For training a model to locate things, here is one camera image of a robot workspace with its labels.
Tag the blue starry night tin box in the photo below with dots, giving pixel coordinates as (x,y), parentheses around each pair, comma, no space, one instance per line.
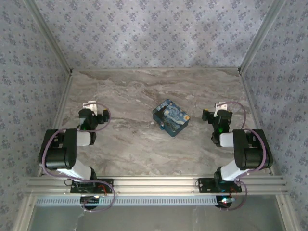
(172,116)

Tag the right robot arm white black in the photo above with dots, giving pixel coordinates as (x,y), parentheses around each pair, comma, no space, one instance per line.
(252,151)

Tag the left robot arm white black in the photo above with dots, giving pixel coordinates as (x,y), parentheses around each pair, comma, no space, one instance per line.
(57,154)

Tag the black controller board with LEDs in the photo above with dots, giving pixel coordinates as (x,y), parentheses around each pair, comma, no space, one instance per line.
(223,205)
(90,205)

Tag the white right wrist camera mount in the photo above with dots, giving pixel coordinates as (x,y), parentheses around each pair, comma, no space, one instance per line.
(221,106)

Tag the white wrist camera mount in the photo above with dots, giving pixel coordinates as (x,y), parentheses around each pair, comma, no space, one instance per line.
(89,106)
(221,106)

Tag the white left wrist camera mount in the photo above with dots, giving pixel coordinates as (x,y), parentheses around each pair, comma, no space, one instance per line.
(89,106)

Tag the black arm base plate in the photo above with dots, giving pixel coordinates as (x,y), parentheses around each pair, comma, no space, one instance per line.
(205,185)
(108,184)

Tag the aluminium table edge rail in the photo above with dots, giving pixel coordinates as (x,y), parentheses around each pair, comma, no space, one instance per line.
(156,69)

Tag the aluminium mounting rail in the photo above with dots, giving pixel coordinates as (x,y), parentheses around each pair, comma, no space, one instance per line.
(156,185)

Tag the aluminium upright frame post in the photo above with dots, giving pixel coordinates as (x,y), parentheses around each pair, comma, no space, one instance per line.
(50,36)
(261,36)

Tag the aluminium lower frame post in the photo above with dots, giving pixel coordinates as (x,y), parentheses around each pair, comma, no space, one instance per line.
(24,214)
(287,214)

